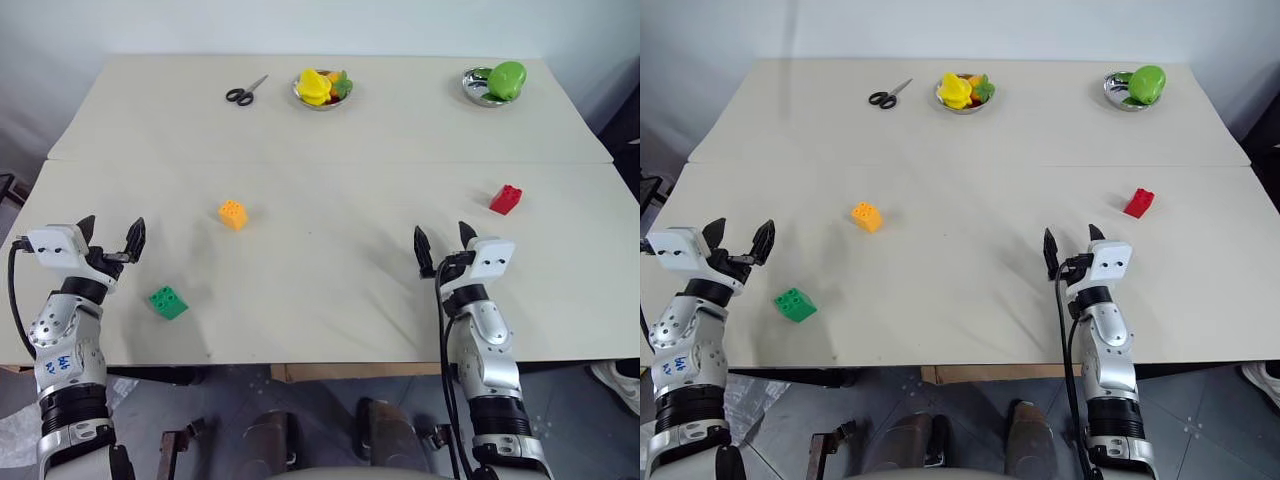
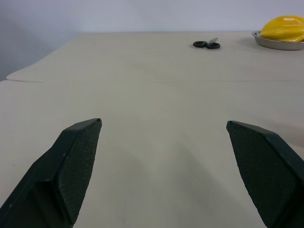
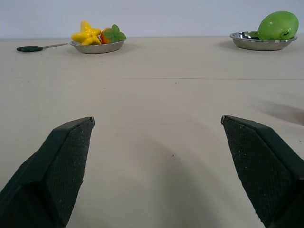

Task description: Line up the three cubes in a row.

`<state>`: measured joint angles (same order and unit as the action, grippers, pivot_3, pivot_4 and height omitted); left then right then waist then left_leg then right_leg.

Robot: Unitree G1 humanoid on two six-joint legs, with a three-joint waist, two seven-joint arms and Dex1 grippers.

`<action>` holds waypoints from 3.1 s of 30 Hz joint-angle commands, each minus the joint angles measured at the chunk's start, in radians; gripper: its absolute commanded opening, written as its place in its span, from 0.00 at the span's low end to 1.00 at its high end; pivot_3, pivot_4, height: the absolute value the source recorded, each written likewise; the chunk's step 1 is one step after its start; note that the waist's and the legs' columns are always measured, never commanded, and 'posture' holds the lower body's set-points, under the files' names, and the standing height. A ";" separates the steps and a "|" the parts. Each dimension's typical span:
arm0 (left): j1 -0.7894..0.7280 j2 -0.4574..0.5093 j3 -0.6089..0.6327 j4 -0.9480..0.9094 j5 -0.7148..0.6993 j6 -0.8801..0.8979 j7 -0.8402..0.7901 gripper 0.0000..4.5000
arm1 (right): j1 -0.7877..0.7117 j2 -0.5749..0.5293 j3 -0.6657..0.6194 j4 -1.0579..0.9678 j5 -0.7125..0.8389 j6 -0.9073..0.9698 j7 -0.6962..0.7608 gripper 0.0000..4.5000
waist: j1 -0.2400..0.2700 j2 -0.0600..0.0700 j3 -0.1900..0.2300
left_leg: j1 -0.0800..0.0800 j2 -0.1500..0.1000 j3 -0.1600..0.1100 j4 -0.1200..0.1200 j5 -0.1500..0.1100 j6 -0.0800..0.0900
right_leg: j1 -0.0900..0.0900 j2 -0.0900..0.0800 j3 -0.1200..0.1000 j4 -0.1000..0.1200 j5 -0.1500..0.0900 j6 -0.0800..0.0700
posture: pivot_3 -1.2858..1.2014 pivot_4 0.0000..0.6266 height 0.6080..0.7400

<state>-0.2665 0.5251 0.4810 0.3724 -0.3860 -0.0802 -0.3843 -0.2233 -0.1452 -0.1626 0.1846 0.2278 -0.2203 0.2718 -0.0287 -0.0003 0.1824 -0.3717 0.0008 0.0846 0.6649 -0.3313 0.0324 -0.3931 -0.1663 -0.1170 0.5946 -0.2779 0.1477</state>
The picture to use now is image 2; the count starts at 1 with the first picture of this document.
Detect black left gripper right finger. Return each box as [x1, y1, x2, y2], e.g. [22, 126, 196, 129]
[226, 120, 304, 228]

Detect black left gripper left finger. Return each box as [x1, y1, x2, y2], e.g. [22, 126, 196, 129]
[0, 118, 103, 228]

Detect metal bowl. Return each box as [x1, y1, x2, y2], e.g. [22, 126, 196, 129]
[251, 30, 304, 51]

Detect yellow fruit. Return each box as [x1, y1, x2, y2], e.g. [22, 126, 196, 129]
[260, 15, 304, 43]

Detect black-handled scissors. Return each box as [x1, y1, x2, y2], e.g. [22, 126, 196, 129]
[192, 37, 221, 50]

